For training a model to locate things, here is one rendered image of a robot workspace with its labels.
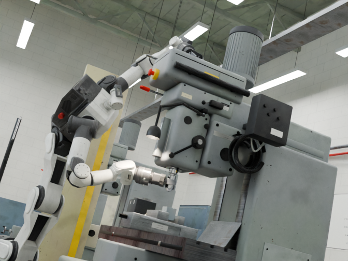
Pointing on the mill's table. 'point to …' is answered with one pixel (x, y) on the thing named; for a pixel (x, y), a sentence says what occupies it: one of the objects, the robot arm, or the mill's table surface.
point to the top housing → (162, 61)
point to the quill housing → (183, 139)
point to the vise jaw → (158, 214)
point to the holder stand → (141, 205)
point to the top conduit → (211, 78)
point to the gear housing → (196, 100)
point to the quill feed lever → (196, 142)
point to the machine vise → (158, 225)
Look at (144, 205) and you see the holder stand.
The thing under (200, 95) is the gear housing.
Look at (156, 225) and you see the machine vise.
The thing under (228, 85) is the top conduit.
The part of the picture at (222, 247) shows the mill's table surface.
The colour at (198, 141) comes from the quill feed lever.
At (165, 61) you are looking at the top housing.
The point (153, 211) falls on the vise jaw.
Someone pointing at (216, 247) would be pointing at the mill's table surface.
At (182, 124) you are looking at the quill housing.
